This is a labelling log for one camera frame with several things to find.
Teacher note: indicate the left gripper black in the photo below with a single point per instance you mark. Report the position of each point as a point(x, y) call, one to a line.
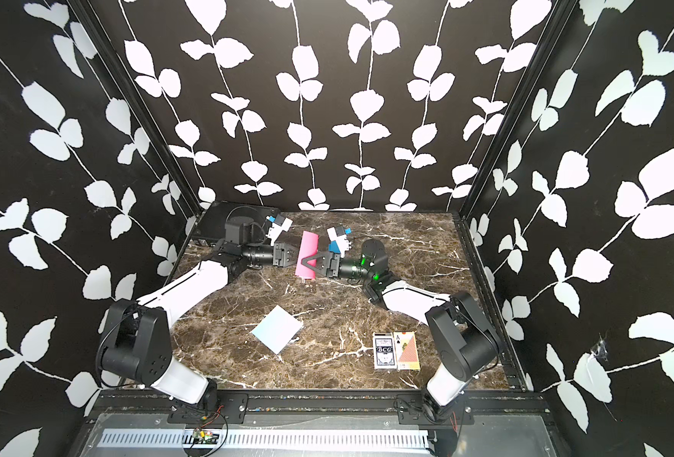
point(282, 248)

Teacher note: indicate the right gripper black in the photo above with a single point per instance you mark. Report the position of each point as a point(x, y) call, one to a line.
point(332, 268)

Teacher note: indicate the blue square paper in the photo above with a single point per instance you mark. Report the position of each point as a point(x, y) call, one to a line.
point(333, 247)

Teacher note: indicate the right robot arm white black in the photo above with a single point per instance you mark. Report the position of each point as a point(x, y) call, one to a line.
point(463, 337)

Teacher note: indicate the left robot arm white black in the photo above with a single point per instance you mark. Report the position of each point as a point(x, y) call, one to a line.
point(136, 342)

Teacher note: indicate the white square paper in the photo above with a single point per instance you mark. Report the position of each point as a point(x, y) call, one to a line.
point(277, 329)

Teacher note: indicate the black case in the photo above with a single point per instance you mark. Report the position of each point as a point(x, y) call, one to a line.
point(212, 226)

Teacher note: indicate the playing card deck box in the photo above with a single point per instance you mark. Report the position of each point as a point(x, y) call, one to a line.
point(384, 353)

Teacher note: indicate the red playing card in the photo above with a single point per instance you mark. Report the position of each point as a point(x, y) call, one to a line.
point(406, 351)

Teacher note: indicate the small circuit board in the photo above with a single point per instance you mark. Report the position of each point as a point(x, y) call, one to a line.
point(202, 438)

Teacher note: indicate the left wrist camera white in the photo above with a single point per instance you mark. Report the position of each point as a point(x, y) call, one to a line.
point(278, 225)

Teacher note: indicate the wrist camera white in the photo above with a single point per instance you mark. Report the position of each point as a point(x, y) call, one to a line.
point(278, 225)
point(340, 235)

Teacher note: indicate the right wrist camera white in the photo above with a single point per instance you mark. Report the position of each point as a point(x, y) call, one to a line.
point(340, 235)

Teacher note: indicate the black front rail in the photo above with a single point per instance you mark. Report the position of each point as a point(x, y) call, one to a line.
point(410, 407)

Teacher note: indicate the white slotted cable duct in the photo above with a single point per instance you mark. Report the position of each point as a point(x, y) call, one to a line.
point(287, 440)

